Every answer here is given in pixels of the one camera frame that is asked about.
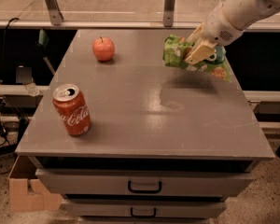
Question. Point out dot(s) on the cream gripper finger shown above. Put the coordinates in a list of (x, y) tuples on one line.
[(197, 35), (201, 50)]

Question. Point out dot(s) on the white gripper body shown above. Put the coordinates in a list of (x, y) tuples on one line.
[(220, 28)]

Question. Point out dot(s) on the green rice chip bag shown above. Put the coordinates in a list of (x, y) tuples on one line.
[(175, 51)]

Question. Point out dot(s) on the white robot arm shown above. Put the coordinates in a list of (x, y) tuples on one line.
[(243, 13)]

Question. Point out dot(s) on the red coke can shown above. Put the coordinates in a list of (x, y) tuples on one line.
[(70, 104)]

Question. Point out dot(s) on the red apple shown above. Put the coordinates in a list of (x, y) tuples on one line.
[(103, 49)]

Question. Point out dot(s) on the grey drawer cabinet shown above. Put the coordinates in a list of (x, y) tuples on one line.
[(145, 116)]

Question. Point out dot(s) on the upper grey drawer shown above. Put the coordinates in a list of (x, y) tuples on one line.
[(174, 183)]

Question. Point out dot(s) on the grey drawer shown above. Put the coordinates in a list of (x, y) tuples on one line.
[(121, 208), (174, 183)]

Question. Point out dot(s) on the grey power adapter box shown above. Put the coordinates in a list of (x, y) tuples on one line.
[(24, 74)]

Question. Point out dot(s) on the lower grey drawer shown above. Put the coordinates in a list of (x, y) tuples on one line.
[(121, 208)]

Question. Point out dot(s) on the cardboard box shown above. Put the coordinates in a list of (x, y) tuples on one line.
[(26, 191)]

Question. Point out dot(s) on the middle metal railing bracket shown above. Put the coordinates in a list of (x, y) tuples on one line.
[(168, 13)]

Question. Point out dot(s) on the metal railing bracket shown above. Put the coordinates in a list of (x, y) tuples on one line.
[(168, 13), (55, 15)]

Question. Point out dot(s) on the left metal railing bracket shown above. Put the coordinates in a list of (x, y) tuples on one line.
[(55, 15)]

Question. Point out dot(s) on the black upper drawer handle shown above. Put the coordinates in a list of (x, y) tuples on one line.
[(144, 188)]

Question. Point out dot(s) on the black drawer handle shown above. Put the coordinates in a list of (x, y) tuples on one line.
[(143, 212), (144, 188)]

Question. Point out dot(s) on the black lower drawer handle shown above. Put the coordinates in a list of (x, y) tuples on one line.
[(143, 212)]

